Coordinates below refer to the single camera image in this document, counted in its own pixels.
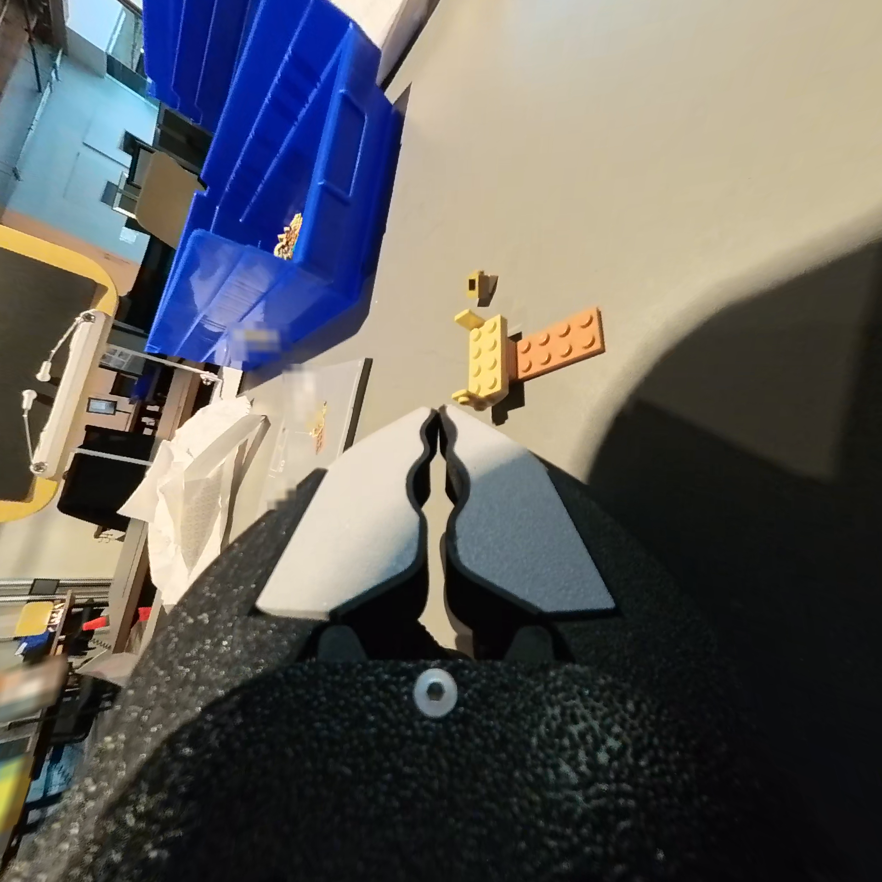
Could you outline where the brown cardboard panel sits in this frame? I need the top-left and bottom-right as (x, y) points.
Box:
(136, 148), (209, 243)

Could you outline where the white bar with cords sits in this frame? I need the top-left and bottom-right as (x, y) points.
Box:
(31, 310), (113, 476)

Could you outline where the grey desk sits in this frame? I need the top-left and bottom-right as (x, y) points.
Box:
(103, 0), (882, 690)

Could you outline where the grey instruction booklet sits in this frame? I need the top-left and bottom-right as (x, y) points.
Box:
(237, 357), (374, 497)

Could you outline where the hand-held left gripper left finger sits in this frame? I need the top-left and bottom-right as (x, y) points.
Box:
(256, 408), (440, 617)

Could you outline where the empty white paper bag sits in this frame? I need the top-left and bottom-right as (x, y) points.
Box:
(117, 398), (271, 609)

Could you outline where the black chair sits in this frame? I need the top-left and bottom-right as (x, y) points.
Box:
(57, 447), (154, 533)

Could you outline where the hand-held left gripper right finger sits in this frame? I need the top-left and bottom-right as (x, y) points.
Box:
(441, 407), (617, 616)

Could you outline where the blue plastic bin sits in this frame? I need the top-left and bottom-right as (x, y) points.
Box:
(141, 0), (359, 132)
(146, 21), (407, 373)

